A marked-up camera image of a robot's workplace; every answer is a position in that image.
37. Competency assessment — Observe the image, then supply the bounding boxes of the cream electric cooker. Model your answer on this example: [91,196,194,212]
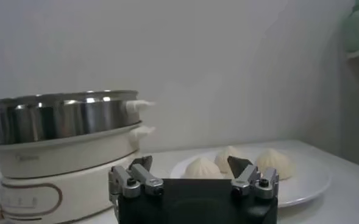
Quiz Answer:
[0,121,157,224]

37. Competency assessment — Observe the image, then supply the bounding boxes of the white steamed baozi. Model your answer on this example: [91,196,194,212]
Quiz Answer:
[214,145,250,175]
[182,156,226,180]
[254,148,296,181]

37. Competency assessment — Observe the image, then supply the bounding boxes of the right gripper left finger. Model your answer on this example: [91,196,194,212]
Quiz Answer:
[108,155,165,199]

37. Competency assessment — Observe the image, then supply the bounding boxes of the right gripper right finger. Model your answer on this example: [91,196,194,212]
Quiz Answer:
[227,155,280,200]

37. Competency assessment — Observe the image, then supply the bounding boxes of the stainless steel steamer basket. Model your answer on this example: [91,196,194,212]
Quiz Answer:
[0,89,155,146]

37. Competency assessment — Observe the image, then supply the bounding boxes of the white round plate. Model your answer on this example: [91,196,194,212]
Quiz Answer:
[169,142,332,209]

